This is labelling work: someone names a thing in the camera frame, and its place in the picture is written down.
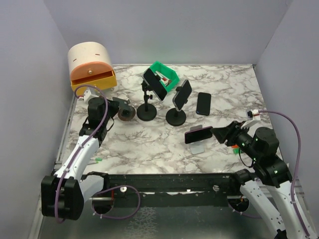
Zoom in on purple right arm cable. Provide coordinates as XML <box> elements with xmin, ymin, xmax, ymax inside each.
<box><xmin>259</xmin><ymin>110</ymin><xmax>311</xmax><ymax>237</ymax></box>

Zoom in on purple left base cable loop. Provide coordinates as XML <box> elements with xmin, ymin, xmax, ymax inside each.
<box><xmin>92</xmin><ymin>185</ymin><xmax>141</xmax><ymax>221</ymax></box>

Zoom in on brown round-base phone stand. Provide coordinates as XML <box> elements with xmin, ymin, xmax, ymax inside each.
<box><xmin>113</xmin><ymin>97</ymin><xmax>136</xmax><ymax>121</ymax></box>

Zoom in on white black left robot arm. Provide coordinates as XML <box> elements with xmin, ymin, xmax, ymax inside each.
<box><xmin>41</xmin><ymin>97</ymin><xmax>120</xmax><ymax>223</ymax></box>

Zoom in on black phone on tall stand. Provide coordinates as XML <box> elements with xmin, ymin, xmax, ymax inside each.
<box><xmin>143</xmin><ymin>68</ymin><xmax>167</xmax><ymax>101</ymax></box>

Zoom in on silver-edged phone on short stand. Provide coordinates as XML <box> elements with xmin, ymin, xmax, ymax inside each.
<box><xmin>172</xmin><ymin>80</ymin><xmax>192</xmax><ymax>112</ymax></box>

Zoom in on black front rail bar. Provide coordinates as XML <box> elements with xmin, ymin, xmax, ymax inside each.
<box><xmin>93</xmin><ymin>173</ymin><xmax>241</xmax><ymax>208</ymax></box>

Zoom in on green plastic bin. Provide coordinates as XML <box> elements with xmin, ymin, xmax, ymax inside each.
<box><xmin>150</xmin><ymin>61</ymin><xmax>179</xmax><ymax>92</ymax></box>

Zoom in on green marker left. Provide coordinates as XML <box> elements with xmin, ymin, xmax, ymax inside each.
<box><xmin>89</xmin><ymin>158</ymin><xmax>103</xmax><ymax>164</ymax></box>

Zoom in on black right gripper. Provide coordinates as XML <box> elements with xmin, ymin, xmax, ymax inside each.
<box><xmin>210</xmin><ymin>119</ymin><xmax>261</xmax><ymax>160</ymax></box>

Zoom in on silver folding phone stand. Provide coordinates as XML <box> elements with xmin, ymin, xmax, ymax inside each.
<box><xmin>189</xmin><ymin>125</ymin><xmax>205</xmax><ymax>155</ymax></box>

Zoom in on black tall phone stand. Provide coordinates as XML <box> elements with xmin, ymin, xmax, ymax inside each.
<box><xmin>137</xmin><ymin>81</ymin><xmax>157</xmax><ymax>121</ymax></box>

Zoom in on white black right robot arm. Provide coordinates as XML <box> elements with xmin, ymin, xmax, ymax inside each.
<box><xmin>211</xmin><ymin>121</ymin><xmax>318</xmax><ymax>239</ymax></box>

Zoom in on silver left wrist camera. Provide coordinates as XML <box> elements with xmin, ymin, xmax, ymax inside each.
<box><xmin>78</xmin><ymin>90</ymin><xmax>100</xmax><ymax>104</ymax></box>

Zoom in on items inside green bin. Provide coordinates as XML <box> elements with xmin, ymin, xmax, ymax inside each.
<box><xmin>155</xmin><ymin>71</ymin><xmax>172</xmax><ymax>86</ymax></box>

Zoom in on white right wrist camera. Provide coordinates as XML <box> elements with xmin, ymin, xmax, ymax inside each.
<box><xmin>241</xmin><ymin>109</ymin><xmax>261</xmax><ymax>129</ymax></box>

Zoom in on beige orange drawer box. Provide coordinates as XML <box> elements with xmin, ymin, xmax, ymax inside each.
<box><xmin>67</xmin><ymin>42</ymin><xmax>117</xmax><ymax>96</ymax></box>

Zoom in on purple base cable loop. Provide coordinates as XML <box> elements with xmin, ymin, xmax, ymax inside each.
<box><xmin>92</xmin><ymin>185</ymin><xmax>141</xmax><ymax>221</ymax></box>
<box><xmin>231</xmin><ymin>204</ymin><xmax>262</xmax><ymax>220</ymax></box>

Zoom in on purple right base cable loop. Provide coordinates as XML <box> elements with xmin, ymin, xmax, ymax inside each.
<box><xmin>231</xmin><ymin>204</ymin><xmax>262</xmax><ymax>220</ymax></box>

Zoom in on pink-edged black phone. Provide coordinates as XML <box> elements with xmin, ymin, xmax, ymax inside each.
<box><xmin>184</xmin><ymin>126</ymin><xmax>213</xmax><ymax>144</ymax></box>

